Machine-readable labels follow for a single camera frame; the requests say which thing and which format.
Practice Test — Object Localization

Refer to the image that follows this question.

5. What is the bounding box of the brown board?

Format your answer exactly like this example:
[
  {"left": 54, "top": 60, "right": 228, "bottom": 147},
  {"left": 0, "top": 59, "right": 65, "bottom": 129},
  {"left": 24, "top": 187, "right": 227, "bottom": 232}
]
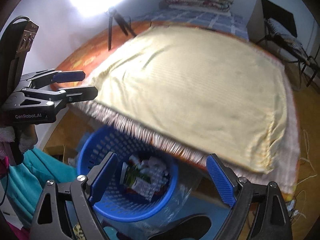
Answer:
[{"left": 246, "top": 0, "right": 267, "bottom": 44}]

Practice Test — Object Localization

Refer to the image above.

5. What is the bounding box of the person's left hand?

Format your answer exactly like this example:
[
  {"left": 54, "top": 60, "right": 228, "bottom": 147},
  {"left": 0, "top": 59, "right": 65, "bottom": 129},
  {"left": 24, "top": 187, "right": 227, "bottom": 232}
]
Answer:
[{"left": 19, "top": 124, "right": 38, "bottom": 153}]

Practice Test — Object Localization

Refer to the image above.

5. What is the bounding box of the yellow striped cloth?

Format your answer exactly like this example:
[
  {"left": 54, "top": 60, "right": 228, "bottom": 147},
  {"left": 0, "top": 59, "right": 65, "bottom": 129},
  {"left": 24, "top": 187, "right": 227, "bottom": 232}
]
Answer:
[{"left": 75, "top": 26, "right": 300, "bottom": 195}]

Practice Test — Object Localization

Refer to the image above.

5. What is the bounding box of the teal clothing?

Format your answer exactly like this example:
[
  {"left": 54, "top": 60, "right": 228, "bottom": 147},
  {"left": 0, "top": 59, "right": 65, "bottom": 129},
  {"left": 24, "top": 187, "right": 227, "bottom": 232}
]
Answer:
[{"left": 5, "top": 147, "right": 83, "bottom": 230}]

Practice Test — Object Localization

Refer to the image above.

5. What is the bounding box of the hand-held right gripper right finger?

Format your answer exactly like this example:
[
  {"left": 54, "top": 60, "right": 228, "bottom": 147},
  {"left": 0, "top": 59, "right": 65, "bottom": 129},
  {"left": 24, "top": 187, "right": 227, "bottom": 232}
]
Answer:
[{"left": 206, "top": 153, "right": 293, "bottom": 240}]

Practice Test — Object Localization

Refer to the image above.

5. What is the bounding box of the red paper box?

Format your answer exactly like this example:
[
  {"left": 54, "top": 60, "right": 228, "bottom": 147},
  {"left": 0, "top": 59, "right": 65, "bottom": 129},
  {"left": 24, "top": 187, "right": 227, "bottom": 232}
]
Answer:
[{"left": 153, "top": 183, "right": 171, "bottom": 197}]

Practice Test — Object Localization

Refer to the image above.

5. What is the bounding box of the blue checkered bed sheet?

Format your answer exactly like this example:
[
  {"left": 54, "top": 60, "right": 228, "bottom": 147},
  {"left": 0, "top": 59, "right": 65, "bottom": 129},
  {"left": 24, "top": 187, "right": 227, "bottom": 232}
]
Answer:
[{"left": 140, "top": 9, "right": 250, "bottom": 42}]

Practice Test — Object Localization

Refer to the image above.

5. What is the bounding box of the striped cloth on chair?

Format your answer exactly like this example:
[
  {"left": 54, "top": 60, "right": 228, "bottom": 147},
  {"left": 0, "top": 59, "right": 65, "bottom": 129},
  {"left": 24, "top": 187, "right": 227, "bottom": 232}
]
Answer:
[{"left": 266, "top": 17, "right": 307, "bottom": 55}]

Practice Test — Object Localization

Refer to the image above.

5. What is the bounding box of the brown cardboard box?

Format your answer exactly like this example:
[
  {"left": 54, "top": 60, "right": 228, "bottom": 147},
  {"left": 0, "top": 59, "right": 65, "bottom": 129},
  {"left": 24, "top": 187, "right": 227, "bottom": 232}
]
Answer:
[{"left": 44, "top": 144, "right": 79, "bottom": 167}]

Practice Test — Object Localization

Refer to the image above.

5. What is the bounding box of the black folding chair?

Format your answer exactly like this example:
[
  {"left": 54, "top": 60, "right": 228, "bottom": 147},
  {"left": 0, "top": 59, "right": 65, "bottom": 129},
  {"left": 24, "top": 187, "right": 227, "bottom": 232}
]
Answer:
[{"left": 255, "top": 0, "right": 320, "bottom": 88}]

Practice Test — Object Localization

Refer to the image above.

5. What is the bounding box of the clear plastic bag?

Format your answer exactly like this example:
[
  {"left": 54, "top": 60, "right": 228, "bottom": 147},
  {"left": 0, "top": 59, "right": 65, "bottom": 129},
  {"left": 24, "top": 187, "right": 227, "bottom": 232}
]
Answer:
[{"left": 140, "top": 177, "right": 198, "bottom": 230}]

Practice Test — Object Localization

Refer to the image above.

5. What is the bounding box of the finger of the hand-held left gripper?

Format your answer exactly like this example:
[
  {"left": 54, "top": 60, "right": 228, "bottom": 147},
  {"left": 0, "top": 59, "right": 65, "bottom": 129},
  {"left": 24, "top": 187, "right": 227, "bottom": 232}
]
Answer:
[
  {"left": 21, "top": 69, "right": 86, "bottom": 89},
  {"left": 20, "top": 85, "right": 99, "bottom": 111}
]

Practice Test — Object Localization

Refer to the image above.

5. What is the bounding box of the green toothpaste tube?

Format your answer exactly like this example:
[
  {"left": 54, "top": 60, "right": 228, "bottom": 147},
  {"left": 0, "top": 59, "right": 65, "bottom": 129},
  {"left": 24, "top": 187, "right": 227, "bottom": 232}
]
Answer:
[{"left": 120, "top": 161, "right": 157, "bottom": 202}]

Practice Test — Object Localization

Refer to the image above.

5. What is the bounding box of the blue plastic basket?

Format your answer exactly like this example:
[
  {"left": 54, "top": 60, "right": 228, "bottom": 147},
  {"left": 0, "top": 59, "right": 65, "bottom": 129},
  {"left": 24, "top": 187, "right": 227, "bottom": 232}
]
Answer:
[{"left": 77, "top": 125, "right": 180, "bottom": 223}]

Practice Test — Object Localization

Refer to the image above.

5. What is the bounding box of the white tissue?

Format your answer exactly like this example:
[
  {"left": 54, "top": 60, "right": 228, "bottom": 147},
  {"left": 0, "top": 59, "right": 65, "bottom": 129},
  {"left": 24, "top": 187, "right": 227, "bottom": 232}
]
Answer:
[{"left": 141, "top": 156, "right": 168, "bottom": 175}]

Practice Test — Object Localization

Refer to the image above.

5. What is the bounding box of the black tripod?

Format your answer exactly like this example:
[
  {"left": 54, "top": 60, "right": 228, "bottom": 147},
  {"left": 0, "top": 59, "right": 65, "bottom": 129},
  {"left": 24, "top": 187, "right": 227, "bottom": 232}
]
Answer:
[{"left": 105, "top": 7, "right": 137, "bottom": 51}]

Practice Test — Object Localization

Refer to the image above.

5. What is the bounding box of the black shoe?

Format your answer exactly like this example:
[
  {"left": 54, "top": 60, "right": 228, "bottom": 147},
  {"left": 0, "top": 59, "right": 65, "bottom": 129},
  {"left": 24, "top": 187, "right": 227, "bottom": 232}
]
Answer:
[{"left": 147, "top": 214, "right": 212, "bottom": 240}]

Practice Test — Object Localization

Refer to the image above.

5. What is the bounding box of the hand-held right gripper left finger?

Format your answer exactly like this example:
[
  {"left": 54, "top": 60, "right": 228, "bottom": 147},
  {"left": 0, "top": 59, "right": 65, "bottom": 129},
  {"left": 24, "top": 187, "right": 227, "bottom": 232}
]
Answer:
[{"left": 29, "top": 151, "right": 118, "bottom": 240}]

